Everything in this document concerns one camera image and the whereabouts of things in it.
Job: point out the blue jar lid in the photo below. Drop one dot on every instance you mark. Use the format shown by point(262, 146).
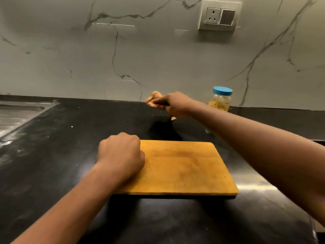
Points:
point(222, 91)

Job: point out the grey wall switch plate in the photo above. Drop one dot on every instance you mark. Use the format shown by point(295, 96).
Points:
point(219, 15)

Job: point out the person's right hand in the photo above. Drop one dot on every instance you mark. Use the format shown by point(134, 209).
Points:
point(180, 105)

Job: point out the person's left forearm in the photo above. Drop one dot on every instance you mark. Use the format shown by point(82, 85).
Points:
point(66, 213)

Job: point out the wooden cutting board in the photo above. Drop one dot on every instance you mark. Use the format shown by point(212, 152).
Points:
point(188, 170)

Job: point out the steel sink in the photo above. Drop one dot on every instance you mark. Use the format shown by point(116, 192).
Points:
point(17, 116)

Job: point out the blue-lidded plastic jar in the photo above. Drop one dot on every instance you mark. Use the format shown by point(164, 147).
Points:
point(221, 101)

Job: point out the orange checked cloth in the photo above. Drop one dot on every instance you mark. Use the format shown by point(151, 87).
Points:
point(153, 96)

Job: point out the person's left hand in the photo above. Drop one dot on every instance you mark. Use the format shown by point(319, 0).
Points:
point(120, 157)

